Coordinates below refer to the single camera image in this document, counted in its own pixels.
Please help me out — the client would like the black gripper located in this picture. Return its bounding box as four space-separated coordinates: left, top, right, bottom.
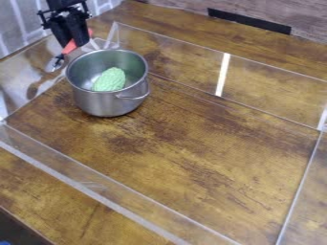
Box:
37 0 90 47

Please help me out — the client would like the green bumpy toy gourd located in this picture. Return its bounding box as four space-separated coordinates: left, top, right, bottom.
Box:
91 67 126 92

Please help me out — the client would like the stainless steel pot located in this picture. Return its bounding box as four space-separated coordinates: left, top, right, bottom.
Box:
65 49 150 117

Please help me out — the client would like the clear acrylic corner bracket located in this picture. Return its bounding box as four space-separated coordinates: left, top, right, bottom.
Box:
81 22 120 52

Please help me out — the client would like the black strip on table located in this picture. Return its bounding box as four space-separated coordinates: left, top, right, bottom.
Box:
206 8 290 35

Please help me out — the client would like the clear acrylic tray enclosure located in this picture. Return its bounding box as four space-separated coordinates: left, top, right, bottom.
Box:
0 22 327 245

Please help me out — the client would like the pink handled metal spoon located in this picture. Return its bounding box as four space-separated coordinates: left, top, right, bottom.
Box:
49 40 77 72

